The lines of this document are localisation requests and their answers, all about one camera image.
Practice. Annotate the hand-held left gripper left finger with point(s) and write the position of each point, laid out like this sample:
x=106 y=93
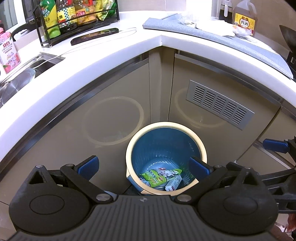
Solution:
x=89 y=166

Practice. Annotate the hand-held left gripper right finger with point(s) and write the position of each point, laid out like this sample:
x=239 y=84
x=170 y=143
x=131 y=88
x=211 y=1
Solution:
x=198 y=168

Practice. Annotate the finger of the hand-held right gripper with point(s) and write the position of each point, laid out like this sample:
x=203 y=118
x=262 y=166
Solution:
x=276 y=145
x=277 y=176

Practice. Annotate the small white box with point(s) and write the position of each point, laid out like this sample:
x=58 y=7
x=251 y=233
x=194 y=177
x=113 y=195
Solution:
x=173 y=184

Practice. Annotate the blue trash bin cream rim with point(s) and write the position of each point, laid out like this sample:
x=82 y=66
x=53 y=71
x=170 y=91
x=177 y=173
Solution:
x=161 y=148

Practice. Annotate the green snack bag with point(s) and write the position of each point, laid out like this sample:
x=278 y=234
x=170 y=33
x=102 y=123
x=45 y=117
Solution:
x=153 y=178

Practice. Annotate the clear wrapper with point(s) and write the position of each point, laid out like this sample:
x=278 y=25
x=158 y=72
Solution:
x=241 y=31

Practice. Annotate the white tissue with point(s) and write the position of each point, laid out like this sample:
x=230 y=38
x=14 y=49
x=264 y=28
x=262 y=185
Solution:
x=215 y=29

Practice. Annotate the beige cabinet door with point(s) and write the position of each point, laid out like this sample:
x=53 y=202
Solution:
x=69 y=115
x=185 y=139
x=284 y=120

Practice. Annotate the metal cabinet vent grille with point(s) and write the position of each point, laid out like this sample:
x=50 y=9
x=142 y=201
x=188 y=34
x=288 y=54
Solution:
x=192 y=92

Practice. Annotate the grey fabric mat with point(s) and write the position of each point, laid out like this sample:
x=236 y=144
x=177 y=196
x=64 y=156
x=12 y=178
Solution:
x=254 y=48

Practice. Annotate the metal pot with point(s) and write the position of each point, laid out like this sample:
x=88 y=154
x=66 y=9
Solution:
x=16 y=85

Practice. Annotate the stainless steel sink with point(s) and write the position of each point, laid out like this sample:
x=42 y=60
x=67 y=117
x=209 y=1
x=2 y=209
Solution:
x=34 y=63

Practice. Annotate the amber cooking wine jug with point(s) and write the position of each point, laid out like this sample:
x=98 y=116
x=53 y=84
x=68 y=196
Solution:
x=245 y=23

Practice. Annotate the black smartphone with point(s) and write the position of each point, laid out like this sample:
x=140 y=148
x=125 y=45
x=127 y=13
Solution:
x=92 y=36

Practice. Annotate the pink dish soap bottle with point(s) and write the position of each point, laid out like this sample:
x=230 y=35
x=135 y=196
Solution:
x=9 y=53

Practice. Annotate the dark soy sauce dispenser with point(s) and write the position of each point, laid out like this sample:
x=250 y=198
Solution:
x=227 y=14

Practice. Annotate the soy sauce bottle yellow label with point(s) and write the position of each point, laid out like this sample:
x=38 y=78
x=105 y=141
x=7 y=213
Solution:
x=66 y=15

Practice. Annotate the yellow seasoning packet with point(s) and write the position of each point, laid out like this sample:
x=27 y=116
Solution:
x=104 y=10

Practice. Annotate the lime green bottle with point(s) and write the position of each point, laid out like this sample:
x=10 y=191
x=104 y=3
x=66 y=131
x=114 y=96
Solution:
x=49 y=14

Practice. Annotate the window with white frame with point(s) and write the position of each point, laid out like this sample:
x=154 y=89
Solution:
x=11 y=11

